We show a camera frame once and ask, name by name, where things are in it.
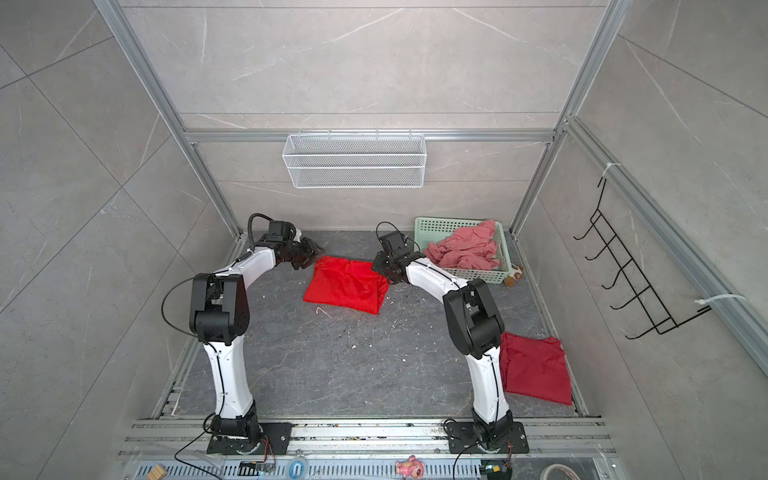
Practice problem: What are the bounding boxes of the bright red t shirt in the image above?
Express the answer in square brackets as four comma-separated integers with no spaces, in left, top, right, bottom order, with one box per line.
[303,256,389,315]

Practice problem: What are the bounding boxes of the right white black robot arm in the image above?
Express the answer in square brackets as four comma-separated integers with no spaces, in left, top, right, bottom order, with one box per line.
[373,230,514,450]

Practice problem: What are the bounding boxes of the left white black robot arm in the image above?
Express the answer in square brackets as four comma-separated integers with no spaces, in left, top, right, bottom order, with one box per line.
[187,213,323,455]

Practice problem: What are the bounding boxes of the light green plastic basket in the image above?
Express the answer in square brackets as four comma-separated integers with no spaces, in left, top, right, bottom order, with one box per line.
[414,217,522,285]

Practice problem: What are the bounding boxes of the pink t shirt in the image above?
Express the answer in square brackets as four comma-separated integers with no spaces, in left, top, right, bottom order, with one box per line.
[425,220,501,271]

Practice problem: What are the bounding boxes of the brown white plush toy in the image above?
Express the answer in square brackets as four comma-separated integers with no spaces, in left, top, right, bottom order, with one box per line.
[503,264,523,286]

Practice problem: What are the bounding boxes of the dark red folded t shirt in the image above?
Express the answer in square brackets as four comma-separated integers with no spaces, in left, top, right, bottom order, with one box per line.
[500,333,573,405]

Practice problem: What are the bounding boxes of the pink plush toy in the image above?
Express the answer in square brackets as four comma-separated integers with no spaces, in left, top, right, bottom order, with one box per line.
[395,455,425,480]

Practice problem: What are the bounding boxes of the small wooden block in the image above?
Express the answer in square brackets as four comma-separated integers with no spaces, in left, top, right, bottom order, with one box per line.
[146,464,168,480]

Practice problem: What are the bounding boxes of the black corrugated cable hose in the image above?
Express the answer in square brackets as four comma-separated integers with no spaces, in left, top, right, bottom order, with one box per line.
[246,212,276,253]

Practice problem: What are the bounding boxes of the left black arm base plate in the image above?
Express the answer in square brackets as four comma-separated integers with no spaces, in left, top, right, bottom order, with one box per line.
[206,422,293,456]

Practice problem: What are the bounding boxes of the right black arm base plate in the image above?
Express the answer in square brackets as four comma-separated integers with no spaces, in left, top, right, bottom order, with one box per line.
[442,419,530,455]

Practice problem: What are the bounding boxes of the aluminium mounting rail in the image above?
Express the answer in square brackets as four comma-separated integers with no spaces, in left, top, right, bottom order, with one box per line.
[117,417,616,458]

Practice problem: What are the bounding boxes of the black wire hook rack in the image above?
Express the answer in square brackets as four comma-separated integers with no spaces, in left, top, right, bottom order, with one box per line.
[573,178,713,341]

